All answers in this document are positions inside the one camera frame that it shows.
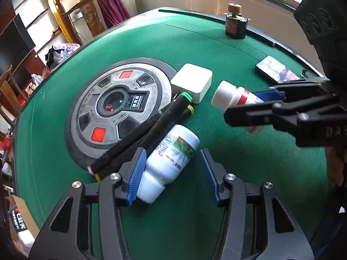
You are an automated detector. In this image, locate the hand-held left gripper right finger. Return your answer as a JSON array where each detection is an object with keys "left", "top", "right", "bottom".
[{"left": 199, "top": 148, "right": 315, "bottom": 260}]

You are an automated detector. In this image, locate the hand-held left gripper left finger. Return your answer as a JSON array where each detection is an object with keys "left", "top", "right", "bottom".
[{"left": 28, "top": 147, "right": 147, "bottom": 260}]

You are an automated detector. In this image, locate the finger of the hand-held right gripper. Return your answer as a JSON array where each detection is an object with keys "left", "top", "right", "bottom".
[
  {"left": 255, "top": 76, "right": 338, "bottom": 103},
  {"left": 223, "top": 93, "right": 337, "bottom": 136}
]

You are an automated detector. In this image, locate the white bottle red label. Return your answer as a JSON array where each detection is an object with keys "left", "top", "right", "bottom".
[{"left": 211, "top": 80, "right": 265, "bottom": 135}]

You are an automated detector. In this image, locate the white bottle green label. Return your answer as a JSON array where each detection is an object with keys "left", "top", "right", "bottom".
[{"left": 136, "top": 124, "right": 201, "bottom": 204}]

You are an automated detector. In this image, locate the brown cardboard box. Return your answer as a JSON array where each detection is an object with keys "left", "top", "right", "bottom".
[{"left": 5, "top": 194, "right": 40, "bottom": 253}]

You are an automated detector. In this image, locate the black snack packet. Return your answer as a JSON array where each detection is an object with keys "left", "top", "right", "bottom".
[{"left": 9, "top": 208, "right": 28, "bottom": 234}]

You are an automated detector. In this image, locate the person's right hand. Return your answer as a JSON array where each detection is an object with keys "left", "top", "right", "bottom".
[{"left": 326, "top": 147, "right": 347, "bottom": 188}]

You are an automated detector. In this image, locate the smartphone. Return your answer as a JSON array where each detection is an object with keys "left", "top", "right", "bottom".
[{"left": 256, "top": 55, "right": 300, "bottom": 83}]

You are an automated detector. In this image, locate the black tube yellow band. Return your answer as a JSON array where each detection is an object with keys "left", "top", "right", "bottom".
[{"left": 93, "top": 106, "right": 195, "bottom": 182}]

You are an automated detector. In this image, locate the black tube green cap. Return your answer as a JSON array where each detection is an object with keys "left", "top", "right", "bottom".
[{"left": 89, "top": 92, "right": 193, "bottom": 174}]

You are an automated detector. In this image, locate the white square box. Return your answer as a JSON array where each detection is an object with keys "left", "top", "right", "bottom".
[{"left": 170, "top": 63, "right": 213, "bottom": 104}]

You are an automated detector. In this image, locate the round mahjong table control panel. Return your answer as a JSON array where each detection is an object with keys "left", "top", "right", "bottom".
[{"left": 65, "top": 58, "right": 177, "bottom": 163}]

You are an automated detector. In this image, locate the black canister with tan cap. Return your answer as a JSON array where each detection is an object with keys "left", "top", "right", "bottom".
[{"left": 222, "top": 3, "right": 252, "bottom": 40}]

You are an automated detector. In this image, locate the white plastic bag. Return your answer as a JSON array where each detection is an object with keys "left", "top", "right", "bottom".
[{"left": 31, "top": 73, "right": 44, "bottom": 88}]

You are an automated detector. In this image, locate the pile of clothes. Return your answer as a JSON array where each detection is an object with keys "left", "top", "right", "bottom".
[{"left": 44, "top": 43, "right": 81, "bottom": 70}]

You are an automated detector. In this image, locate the tall wooden chair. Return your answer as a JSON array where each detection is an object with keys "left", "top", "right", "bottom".
[{"left": 0, "top": 65, "right": 28, "bottom": 120}]

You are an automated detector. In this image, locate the carved wooden armchair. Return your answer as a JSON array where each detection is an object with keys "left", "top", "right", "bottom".
[{"left": 61, "top": 0, "right": 109, "bottom": 44}]

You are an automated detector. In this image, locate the maroon cloth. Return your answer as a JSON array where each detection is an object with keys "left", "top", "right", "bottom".
[{"left": 96, "top": 0, "right": 131, "bottom": 28}]

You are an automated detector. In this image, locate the black flat television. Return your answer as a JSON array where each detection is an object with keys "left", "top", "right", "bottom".
[{"left": 0, "top": 13, "right": 36, "bottom": 72}]

